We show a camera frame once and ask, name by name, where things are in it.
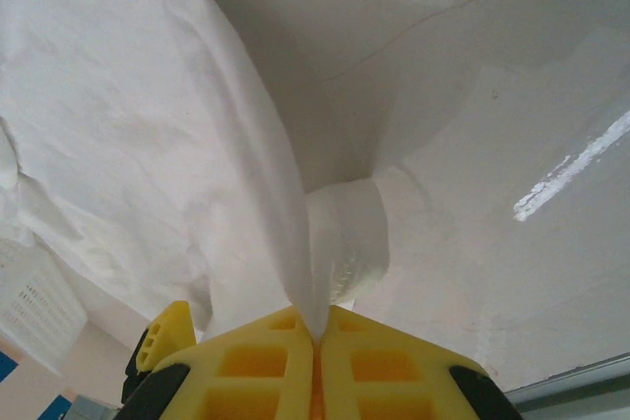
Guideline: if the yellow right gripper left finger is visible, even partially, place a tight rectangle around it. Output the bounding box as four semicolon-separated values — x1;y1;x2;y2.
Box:
117;305;316;420

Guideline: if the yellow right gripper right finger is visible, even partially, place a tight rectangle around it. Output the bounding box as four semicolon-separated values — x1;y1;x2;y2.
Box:
314;305;524;420

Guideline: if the white t-shirt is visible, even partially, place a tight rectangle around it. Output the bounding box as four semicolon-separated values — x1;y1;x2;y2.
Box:
0;0;429;337

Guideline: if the white plastic perforated basket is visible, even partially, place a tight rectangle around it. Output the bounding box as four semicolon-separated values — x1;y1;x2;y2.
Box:
0;237;89;378

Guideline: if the aluminium side rail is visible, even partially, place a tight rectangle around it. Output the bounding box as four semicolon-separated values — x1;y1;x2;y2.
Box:
505;350;630;414

